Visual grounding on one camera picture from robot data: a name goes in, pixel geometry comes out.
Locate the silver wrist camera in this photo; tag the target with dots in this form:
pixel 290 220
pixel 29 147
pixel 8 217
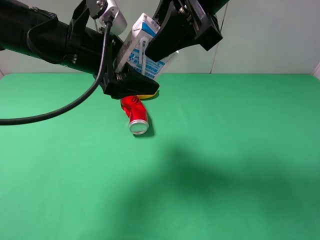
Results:
pixel 111 16

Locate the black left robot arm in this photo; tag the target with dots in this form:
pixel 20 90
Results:
pixel 38 33

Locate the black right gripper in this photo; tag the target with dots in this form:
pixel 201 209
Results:
pixel 185 23

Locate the crushed red soda can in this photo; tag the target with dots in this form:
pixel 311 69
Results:
pixel 138 119

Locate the yellow banana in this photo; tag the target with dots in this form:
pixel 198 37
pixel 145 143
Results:
pixel 147 96

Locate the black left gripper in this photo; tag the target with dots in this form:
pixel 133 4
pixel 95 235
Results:
pixel 84 46

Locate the white blue milk carton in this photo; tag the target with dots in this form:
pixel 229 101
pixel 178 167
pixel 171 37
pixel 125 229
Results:
pixel 133 50

